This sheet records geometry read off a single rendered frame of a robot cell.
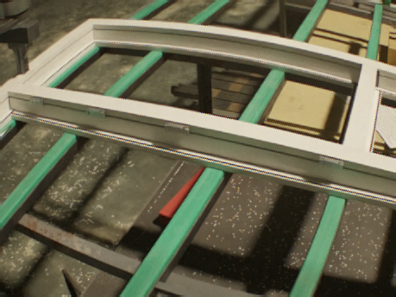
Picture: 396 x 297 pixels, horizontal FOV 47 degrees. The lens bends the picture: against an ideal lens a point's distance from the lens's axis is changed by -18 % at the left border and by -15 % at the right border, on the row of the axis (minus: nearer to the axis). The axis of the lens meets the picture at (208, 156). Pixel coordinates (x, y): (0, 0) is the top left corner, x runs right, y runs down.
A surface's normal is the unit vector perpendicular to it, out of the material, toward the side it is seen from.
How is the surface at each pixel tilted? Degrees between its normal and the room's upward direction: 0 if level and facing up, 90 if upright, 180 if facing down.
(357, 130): 0
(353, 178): 90
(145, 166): 0
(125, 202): 0
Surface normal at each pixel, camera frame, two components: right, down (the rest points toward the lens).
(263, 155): -0.39, 0.56
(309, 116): -0.03, -0.80
